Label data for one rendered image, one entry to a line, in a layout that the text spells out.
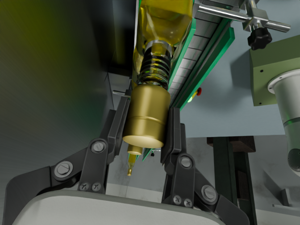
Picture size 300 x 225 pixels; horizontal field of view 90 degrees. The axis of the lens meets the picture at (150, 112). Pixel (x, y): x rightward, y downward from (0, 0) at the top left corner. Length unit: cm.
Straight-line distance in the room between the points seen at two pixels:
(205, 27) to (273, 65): 28
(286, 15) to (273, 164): 314
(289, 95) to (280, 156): 304
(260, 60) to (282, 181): 307
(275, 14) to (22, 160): 63
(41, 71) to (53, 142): 10
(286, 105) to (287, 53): 15
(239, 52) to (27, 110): 63
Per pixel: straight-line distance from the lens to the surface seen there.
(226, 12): 31
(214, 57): 37
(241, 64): 71
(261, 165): 357
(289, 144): 58
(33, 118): 21
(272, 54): 63
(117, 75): 58
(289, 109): 60
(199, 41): 44
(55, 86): 23
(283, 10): 61
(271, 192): 352
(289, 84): 64
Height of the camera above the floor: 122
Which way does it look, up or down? 26 degrees down
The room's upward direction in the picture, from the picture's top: 171 degrees counter-clockwise
